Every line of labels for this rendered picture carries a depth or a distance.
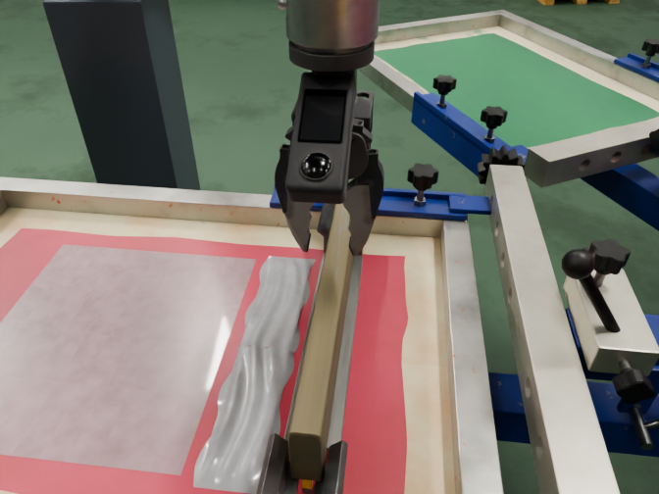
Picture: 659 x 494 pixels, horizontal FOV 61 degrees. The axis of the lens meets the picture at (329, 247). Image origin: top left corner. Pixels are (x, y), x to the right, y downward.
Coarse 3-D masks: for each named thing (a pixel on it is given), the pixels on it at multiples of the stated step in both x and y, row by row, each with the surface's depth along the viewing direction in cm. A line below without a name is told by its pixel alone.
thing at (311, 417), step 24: (336, 216) 72; (336, 240) 68; (336, 264) 65; (336, 288) 61; (336, 312) 59; (312, 336) 56; (336, 336) 56; (312, 360) 53; (336, 360) 58; (312, 384) 51; (312, 408) 49; (288, 432) 48; (312, 432) 47; (312, 456) 49
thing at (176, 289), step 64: (0, 256) 82; (64, 256) 82; (128, 256) 82; (192, 256) 82; (256, 256) 82; (320, 256) 82; (384, 256) 82; (0, 320) 72; (64, 320) 72; (128, 320) 72; (192, 320) 72; (384, 320) 72
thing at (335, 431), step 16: (320, 272) 73; (352, 272) 73; (352, 288) 71; (352, 304) 69; (352, 320) 67; (352, 336) 64; (304, 352) 63; (336, 384) 59; (336, 400) 58; (288, 416) 56; (336, 416) 56; (336, 432) 55
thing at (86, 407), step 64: (0, 384) 64; (64, 384) 64; (128, 384) 64; (192, 384) 64; (384, 384) 64; (0, 448) 58; (64, 448) 58; (128, 448) 58; (192, 448) 58; (384, 448) 58
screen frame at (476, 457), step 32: (0, 192) 90; (32, 192) 90; (64, 192) 90; (96, 192) 90; (128, 192) 90; (160, 192) 90; (192, 192) 90; (224, 192) 90; (256, 224) 88; (384, 224) 85; (416, 224) 85; (448, 224) 83; (448, 256) 77; (448, 288) 72; (448, 320) 68; (480, 320) 67; (448, 352) 66; (480, 352) 63; (480, 384) 60; (480, 416) 57; (480, 448) 54; (480, 480) 51
